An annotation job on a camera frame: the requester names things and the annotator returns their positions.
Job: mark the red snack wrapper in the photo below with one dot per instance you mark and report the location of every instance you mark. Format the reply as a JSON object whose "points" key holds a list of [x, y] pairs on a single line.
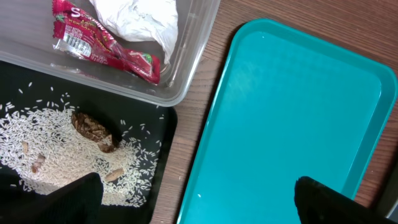
{"points": [[83, 37]]}

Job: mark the pile of white rice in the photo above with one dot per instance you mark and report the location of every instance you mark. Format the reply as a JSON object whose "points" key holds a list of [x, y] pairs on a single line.
{"points": [[41, 145]]}

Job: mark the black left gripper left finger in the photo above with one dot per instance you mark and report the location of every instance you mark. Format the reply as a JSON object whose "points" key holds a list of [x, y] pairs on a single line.
{"points": [[77, 202]]}

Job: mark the clear plastic bin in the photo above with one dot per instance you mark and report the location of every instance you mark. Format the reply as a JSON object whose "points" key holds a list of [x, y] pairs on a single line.
{"points": [[27, 40]]}

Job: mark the white tissue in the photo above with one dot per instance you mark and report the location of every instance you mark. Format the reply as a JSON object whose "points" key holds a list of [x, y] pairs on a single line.
{"points": [[141, 20]]}

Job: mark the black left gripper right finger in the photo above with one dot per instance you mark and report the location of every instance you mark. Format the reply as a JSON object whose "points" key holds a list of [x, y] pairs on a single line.
{"points": [[319, 204]]}

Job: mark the teal plastic tray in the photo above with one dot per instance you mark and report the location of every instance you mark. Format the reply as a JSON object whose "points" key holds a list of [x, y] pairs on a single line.
{"points": [[288, 105]]}

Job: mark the black waste tray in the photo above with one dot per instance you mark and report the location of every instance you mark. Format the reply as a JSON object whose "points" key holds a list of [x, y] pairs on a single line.
{"points": [[153, 127]]}

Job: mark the brown food scrap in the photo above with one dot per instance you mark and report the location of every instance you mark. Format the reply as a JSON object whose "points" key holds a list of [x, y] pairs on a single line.
{"points": [[94, 131]]}

